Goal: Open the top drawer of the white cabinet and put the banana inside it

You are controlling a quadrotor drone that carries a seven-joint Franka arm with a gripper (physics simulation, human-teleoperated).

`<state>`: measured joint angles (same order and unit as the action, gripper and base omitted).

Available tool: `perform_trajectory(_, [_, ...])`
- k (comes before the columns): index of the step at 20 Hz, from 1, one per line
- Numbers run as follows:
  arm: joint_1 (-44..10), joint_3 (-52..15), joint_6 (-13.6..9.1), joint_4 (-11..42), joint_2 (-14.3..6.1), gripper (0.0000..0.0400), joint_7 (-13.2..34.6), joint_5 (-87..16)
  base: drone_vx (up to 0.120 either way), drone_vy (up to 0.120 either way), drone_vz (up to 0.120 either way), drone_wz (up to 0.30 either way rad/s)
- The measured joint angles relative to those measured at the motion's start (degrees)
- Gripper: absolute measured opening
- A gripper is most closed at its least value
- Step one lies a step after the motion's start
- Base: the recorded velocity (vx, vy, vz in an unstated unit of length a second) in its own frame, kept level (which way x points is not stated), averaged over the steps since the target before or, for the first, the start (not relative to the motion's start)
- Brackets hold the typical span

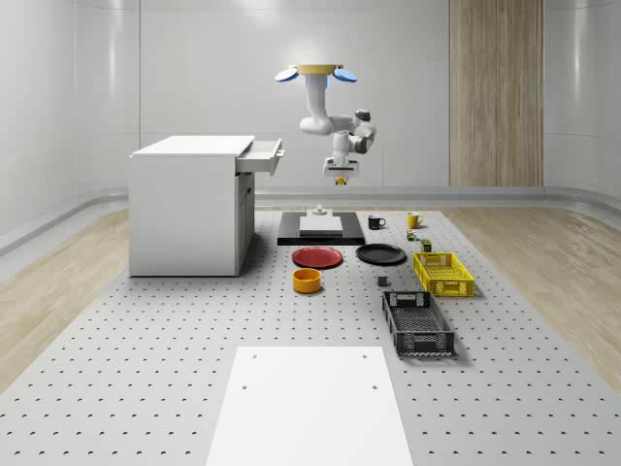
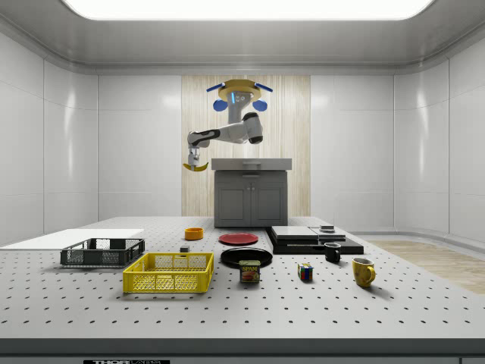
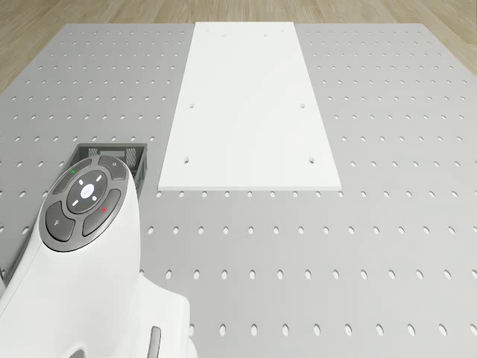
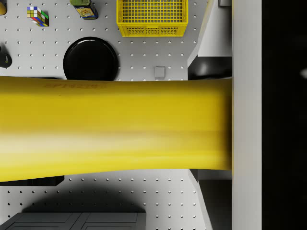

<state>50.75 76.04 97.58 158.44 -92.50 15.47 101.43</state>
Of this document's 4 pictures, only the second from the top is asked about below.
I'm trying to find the white cabinet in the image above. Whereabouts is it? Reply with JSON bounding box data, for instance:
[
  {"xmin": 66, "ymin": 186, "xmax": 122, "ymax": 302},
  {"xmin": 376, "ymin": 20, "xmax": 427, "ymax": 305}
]
[{"xmin": 211, "ymin": 158, "xmax": 293, "ymax": 228}]

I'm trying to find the red plate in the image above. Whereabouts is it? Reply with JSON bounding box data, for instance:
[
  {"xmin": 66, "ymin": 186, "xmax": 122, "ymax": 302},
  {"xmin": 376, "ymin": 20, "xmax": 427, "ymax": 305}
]
[{"xmin": 218, "ymin": 232, "xmax": 259, "ymax": 246}]

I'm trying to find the black plate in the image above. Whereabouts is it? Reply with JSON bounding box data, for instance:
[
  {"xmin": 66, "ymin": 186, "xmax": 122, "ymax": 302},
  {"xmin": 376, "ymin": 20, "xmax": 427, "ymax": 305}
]
[{"xmin": 220, "ymin": 247, "xmax": 274, "ymax": 268}]

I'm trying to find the flat-sided can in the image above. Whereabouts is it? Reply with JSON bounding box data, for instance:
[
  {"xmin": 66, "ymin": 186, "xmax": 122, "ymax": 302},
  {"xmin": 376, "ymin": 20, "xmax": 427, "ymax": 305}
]
[{"xmin": 238, "ymin": 259, "xmax": 261, "ymax": 284}]

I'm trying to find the yellow basket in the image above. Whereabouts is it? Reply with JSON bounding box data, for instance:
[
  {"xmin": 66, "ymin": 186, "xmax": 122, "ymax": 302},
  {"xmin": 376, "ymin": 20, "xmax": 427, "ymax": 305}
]
[{"xmin": 122, "ymin": 253, "xmax": 215, "ymax": 294}]

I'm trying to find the dark grey basket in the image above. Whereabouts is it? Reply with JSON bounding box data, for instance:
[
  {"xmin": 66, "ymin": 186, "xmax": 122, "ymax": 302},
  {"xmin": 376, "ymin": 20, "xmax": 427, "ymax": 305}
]
[{"xmin": 59, "ymin": 237, "xmax": 146, "ymax": 268}]

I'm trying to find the white board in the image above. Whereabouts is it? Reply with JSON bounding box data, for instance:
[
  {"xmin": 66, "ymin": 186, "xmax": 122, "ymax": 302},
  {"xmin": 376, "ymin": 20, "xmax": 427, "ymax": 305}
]
[{"xmin": 0, "ymin": 228, "xmax": 146, "ymax": 250}]

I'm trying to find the black mug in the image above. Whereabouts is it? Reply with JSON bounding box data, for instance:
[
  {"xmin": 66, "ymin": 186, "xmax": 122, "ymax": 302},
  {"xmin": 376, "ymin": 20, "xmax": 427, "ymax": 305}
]
[{"xmin": 324, "ymin": 242, "xmax": 343, "ymax": 263}]

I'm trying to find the yellow mug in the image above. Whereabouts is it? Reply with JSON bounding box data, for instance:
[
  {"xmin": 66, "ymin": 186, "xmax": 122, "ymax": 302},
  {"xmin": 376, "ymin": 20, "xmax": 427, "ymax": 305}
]
[{"xmin": 352, "ymin": 257, "xmax": 377, "ymax": 287}]

